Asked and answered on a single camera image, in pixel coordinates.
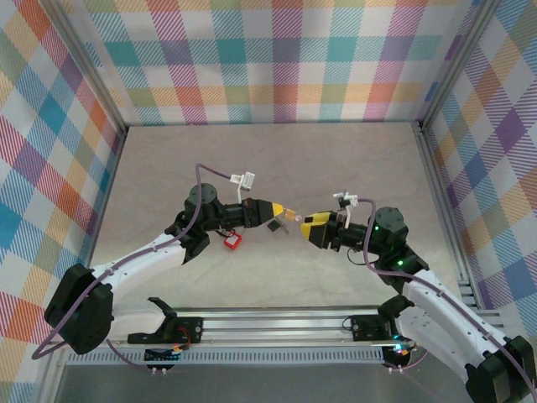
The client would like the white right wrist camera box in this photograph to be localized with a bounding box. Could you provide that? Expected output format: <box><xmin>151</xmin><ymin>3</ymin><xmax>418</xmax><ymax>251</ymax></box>
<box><xmin>332</xmin><ymin>191</ymin><xmax>360</xmax><ymax>211</ymax></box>

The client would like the aluminium side rail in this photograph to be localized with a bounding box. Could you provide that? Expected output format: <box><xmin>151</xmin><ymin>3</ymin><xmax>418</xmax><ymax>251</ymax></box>
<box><xmin>413</xmin><ymin>120</ymin><xmax>479</xmax><ymax>311</ymax></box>
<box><xmin>81</xmin><ymin>125</ymin><xmax>129</xmax><ymax>274</ymax></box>

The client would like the black controller board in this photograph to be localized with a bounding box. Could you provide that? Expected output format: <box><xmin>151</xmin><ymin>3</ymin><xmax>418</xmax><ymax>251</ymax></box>
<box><xmin>382</xmin><ymin>343</ymin><xmax>414</xmax><ymax>373</ymax></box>
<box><xmin>144</xmin><ymin>346</ymin><xmax>183</xmax><ymax>373</ymax></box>

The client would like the aluminium mounting rail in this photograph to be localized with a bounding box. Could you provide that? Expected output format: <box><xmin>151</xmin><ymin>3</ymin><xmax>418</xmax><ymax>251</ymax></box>
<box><xmin>45</xmin><ymin>306</ymin><xmax>508</xmax><ymax>349</ymax></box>

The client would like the slotted grey cable duct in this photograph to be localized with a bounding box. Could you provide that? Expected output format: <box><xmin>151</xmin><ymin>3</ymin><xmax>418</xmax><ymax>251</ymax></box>
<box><xmin>66</xmin><ymin>350</ymin><xmax>387</xmax><ymax>366</ymax></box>

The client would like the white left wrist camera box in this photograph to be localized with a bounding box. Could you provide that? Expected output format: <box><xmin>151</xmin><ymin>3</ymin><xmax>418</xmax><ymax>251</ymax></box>
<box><xmin>230</xmin><ymin>170</ymin><xmax>256</xmax><ymax>190</ymax></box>

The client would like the aluminium frame post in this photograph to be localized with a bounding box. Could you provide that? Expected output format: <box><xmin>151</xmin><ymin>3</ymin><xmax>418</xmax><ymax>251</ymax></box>
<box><xmin>419</xmin><ymin>0</ymin><xmax>503</xmax><ymax>129</ymax></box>
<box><xmin>39</xmin><ymin>0</ymin><xmax>129</xmax><ymax>139</ymax></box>

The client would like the red padlock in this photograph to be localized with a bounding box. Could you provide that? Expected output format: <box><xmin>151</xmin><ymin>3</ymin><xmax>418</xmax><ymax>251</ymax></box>
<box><xmin>221</xmin><ymin>228</ymin><xmax>245</xmax><ymax>254</ymax></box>

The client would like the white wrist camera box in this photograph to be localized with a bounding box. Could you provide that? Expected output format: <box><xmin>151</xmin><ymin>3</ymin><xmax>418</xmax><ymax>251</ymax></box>
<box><xmin>230</xmin><ymin>170</ymin><xmax>256</xmax><ymax>190</ymax></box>
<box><xmin>332</xmin><ymin>191</ymin><xmax>360</xmax><ymax>211</ymax></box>

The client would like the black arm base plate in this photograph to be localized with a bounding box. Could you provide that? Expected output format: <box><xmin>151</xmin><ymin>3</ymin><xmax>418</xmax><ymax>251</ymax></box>
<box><xmin>127</xmin><ymin>317</ymin><xmax>205</xmax><ymax>345</ymax></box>
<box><xmin>351</xmin><ymin>314</ymin><xmax>429</xmax><ymax>342</ymax></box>

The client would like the plaid backdrop panel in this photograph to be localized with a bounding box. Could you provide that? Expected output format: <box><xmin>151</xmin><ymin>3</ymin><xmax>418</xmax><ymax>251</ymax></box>
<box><xmin>421</xmin><ymin>0</ymin><xmax>537</xmax><ymax>379</ymax></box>
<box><xmin>69</xmin><ymin>0</ymin><xmax>490</xmax><ymax>127</ymax></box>
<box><xmin>0</xmin><ymin>0</ymin><xmax>127</xmax><ymax>403</ymax></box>

